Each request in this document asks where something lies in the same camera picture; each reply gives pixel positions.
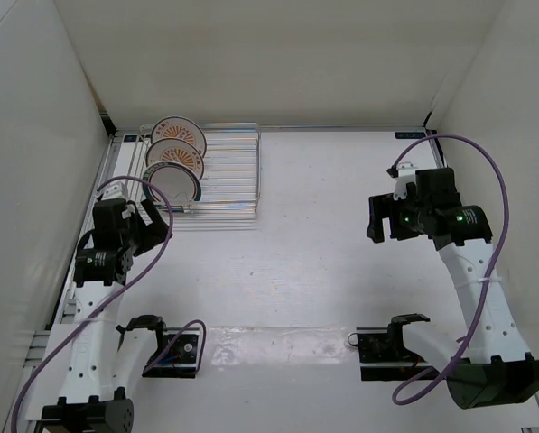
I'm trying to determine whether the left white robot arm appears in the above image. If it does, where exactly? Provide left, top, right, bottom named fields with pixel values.
left=40, top=198, right=171, bottom=432

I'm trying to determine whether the metal wire dish rack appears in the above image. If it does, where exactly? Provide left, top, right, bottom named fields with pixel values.
left=120, top=122, right=261, bottom=221

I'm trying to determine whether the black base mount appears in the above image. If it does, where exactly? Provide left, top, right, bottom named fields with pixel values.
left=347, top=327, right=438, bottom=382
left=143, top=327, right=202, bottom=379

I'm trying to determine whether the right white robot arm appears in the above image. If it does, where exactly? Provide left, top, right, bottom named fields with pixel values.
left=367, top=162, right=539, bottom=409

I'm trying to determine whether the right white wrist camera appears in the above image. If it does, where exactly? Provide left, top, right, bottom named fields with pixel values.
left=387, top=161, right=418, bottom=200

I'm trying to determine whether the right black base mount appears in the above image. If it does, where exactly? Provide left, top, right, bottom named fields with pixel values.
left=347, top=327, right=438, bottom=382

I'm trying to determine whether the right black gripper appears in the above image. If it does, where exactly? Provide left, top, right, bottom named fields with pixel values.
left=366, top=189, right=430, bottom=244

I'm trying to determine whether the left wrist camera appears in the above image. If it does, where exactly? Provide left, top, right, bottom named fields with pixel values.
left=98, top=184, right=128, bottom=201

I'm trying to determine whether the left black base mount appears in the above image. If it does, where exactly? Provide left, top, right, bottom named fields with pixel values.
left=143, top=327, right=202, bottom=379

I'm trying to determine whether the orange sunburst plate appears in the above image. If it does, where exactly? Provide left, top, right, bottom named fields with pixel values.
left=145, top=138, right=205, bottom=180
left=151, top=116, right=207, bottom=154

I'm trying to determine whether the green rimmed white plate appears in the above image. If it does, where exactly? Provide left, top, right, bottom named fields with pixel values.
left=142, top=161, right=202, bottom=208

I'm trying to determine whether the blue label right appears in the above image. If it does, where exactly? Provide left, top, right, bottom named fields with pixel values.
left=395, top=131, right=426, bottom=141

